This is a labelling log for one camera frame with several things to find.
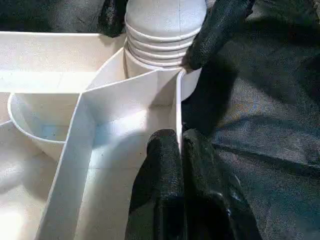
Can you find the white plastic table leg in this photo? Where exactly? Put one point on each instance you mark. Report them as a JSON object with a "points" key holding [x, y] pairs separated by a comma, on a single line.
{"points": [[162, 25]]}

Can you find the white plastic table top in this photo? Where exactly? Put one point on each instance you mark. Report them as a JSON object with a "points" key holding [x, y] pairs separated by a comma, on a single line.
{"points": [[62, 112]]}

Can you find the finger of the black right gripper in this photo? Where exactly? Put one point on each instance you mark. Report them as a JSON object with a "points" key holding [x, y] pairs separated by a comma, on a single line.
{"points": [[111, 20], [215, 37]]}

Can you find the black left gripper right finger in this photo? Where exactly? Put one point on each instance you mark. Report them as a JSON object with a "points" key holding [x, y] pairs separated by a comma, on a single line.
{"points": [[217, 200]]}

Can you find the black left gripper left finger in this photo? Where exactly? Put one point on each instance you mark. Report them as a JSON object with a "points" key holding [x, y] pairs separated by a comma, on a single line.
{"points": [[160, 192]]}

